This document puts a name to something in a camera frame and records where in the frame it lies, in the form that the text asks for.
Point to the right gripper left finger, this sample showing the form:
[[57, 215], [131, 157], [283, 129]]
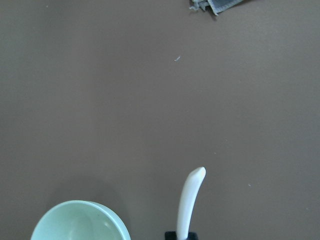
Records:
[[170, 235]]

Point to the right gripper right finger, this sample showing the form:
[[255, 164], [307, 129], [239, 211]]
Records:
[[192, 236]]

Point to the white ceramic spoon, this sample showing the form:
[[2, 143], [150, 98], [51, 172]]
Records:
[[187, 201]]

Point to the mint green bowl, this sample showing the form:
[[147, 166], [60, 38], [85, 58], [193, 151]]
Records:
[[80, 220]]

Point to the grey folded cloth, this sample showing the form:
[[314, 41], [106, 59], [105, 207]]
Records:
[[217, 6]]

